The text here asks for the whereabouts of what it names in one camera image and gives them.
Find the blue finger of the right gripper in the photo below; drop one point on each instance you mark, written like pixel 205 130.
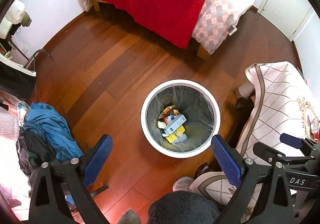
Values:
pixel 291 141
pixel 271 155

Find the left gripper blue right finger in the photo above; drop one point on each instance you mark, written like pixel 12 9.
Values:
pixel 229 160

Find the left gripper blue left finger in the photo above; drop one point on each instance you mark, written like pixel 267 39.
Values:
pixel 94 159

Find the small clear plastic cup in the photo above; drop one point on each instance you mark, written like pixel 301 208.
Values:
pixel 180 138

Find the yellow cigarette box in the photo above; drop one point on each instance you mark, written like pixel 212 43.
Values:
pixel 170 138

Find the white blue carton box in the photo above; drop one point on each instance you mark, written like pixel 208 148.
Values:
pixel 174 122

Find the orange snack bag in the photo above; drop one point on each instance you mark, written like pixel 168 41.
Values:
pixel 169 110

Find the white round trash bin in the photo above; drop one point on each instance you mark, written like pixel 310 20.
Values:
pixel 198 106

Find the white patterned tablecloth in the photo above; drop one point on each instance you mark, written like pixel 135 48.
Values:
pixel 283 104

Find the blue clothes pile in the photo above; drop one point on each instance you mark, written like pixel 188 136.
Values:
pixel 44 137

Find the white door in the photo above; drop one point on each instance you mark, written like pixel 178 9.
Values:
pixel 288 16

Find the white puffer jackets pile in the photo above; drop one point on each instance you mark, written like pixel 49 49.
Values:
pixel 15 15

